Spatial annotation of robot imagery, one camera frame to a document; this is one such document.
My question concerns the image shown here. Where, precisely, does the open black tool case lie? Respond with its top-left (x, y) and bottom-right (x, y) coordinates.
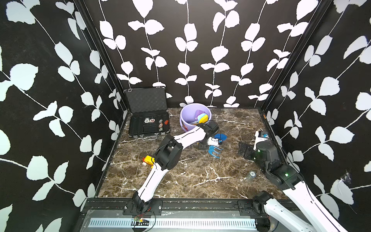
top-left (124, 87), bottom-right (171, 139)

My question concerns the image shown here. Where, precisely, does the light blue plastic trowel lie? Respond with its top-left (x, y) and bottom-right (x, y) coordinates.
top-left (196, 115), bottom-right (203, 123)

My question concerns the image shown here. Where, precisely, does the yellow red toy car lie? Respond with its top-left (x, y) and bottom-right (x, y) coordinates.
top-left (142, 156), bottom-right (155, 168)

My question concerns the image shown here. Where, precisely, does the blue rake yellow handle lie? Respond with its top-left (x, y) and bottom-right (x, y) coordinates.
top-left (208, 146), bottom-right (223, 159)

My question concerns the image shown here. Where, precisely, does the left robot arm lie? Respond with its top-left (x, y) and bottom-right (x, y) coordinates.
top-left (132, 121), bottom-right (219, 214)

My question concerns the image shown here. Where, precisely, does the purple plastic bucket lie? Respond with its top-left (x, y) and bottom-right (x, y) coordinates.
top-left (180, 103), bottom-right (212, 132)

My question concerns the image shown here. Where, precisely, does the yellow plastic square shovel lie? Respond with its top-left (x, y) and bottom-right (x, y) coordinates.
top-left (199, 113), bottom-right (209, 123)

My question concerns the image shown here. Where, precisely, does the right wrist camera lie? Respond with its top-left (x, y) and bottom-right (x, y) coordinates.
top-left (253, 130), bottom-right (270, 151)

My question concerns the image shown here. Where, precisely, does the blue metal trowel wooden handle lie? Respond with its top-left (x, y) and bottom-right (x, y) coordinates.
top-left (214, 133), bottom-right (227, 144)

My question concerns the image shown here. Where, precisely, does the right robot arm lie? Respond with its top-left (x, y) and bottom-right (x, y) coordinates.
top-left (238, 140), bottom-right (346, 232)

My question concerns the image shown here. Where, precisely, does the white perforated strip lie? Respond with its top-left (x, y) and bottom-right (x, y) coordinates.
top-left (88, 218), bottom-right (257, 230)

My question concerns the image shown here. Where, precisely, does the purple scoop pink handle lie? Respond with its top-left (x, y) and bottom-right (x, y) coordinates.
top-left (195, 110), bottom-right (205, 117)

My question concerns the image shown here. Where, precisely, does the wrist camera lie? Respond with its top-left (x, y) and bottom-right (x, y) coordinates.
top-left (207, 137), bottom-right (219, 147)
top-left (253, 130), bottom-right (270, 151)

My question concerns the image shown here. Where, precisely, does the black front rail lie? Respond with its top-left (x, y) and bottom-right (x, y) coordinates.
top-left (83, 198), bottom-right (312, 217)

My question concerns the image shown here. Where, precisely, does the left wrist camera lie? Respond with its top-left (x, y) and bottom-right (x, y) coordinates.
top-left (207, 137), bottom-right (219, 147)

